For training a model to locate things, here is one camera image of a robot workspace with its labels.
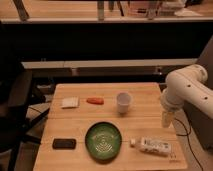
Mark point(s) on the white plastic bottle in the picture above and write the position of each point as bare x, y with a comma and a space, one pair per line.
153, 146

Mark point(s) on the green ceramic bowl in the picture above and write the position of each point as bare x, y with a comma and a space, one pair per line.
103, 141

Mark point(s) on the cream gripper tool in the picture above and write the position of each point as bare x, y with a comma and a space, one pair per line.
167, 118

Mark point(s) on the black office chair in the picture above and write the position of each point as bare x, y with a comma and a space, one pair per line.
17, 92

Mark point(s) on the orange carrot toy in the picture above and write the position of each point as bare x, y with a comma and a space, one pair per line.
98, 101

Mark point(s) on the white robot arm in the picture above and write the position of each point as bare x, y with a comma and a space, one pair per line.
186, 84

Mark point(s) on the black phone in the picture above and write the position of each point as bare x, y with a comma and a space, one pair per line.
64, 143

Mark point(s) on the white paper cup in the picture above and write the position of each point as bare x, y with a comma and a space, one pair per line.
123, 102

